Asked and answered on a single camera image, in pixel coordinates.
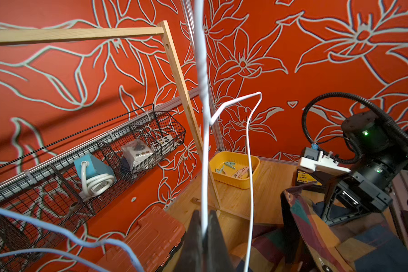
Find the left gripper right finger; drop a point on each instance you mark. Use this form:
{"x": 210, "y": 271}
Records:
{"x": 217, "y": 258}

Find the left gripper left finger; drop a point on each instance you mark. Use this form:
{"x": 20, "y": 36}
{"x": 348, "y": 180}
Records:
{"x": 191, "y": 257}

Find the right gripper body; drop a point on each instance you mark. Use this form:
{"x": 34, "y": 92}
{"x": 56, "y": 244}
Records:
{"x": 356, "y": 194}

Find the dark plaid shirt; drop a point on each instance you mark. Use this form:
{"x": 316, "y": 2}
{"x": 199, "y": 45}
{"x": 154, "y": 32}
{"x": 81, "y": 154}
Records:
{"x": 306, "y": 243}

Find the pink clothespin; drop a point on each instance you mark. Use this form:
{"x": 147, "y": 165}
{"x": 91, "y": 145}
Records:
{"x": 242, "y": 173}

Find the mint green clothespin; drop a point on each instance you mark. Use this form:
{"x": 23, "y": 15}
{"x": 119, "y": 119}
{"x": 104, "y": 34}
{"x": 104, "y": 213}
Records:
{"x": 230, "y": 165}

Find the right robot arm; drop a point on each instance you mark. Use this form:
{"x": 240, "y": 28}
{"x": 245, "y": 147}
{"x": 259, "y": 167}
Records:
{"x": 376, "y": 140}

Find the black yellow tool case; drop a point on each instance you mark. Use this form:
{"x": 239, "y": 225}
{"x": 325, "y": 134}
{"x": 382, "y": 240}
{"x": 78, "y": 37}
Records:
{"x": 319, "y": 180}

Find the red brown box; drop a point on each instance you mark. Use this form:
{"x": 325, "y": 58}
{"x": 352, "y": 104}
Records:
{"x": 154, "y": 241}

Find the yellow plastic tray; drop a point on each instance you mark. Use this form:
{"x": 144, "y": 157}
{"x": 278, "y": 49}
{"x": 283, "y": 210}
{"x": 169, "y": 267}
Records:
{"x": 241, "y": 161}

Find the white dotted box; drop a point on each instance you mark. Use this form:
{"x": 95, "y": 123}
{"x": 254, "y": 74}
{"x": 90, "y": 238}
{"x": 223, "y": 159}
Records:
{"x": 165, "y": 140}

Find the white power adapter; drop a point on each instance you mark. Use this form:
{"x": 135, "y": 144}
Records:
{"x": 135, "y": 152}

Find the wooden hanging rack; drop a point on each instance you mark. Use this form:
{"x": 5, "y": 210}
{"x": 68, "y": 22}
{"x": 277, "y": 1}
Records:
{"x": 38, "y": 36}

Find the teal charger with cable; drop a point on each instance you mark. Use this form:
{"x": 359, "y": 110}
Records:
{"x": 95, "y": 176}

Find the black wire basket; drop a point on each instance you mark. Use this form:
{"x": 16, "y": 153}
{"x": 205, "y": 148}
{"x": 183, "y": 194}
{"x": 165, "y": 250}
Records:
{"x": 74, "y": 188}

